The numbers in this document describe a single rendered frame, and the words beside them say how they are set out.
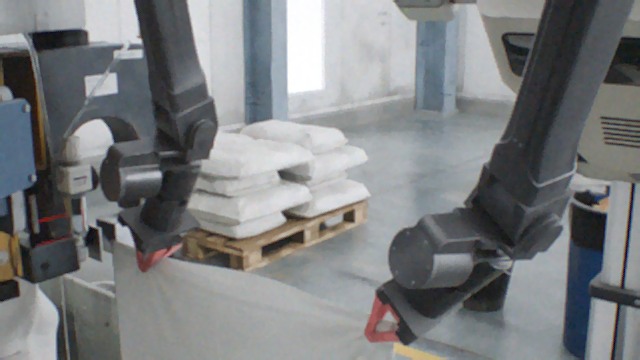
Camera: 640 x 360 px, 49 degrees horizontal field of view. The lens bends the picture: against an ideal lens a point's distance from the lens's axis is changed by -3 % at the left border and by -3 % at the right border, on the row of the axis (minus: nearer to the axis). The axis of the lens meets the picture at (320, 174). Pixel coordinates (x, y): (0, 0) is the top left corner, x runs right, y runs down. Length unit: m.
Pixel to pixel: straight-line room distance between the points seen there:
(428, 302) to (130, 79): 0.61
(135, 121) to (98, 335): 0.82
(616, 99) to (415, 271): 0.50
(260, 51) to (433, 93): 3.30
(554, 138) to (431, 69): 9.05
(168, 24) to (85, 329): 1.17
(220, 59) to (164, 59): 5.98
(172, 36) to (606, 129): 0.63
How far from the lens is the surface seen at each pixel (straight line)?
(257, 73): 7.09
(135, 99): 1.15
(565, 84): 0.58
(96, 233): 1.15
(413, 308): 0.76
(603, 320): 1.29
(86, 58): 1.09
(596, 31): 0.56
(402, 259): 0.67
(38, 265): 1.09
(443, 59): 9.56
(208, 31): 6.73
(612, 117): 1.09
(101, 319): 1.81
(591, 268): 2.97
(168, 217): 0.98
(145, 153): 0.91
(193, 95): 0.89
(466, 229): 0.67
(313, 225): 4.28
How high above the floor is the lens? 1.39
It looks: 13 degrees down
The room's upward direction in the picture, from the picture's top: straight up
